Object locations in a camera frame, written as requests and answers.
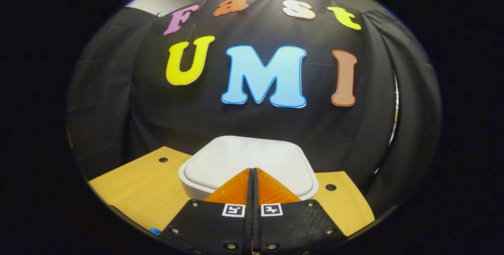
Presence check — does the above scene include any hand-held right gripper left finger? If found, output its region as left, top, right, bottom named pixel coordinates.
left=159, top=167, right=254, bottom=255

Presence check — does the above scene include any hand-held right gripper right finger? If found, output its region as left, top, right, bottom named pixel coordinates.
left=252, top=167, right=348, bottom=255

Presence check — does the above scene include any black backdrop cloth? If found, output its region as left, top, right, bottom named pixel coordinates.
left=67, top=0, right=441, bottom=216

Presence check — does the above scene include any white desktop garbage bin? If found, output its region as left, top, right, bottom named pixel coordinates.
left=178, top=136, right=319, bottom=201

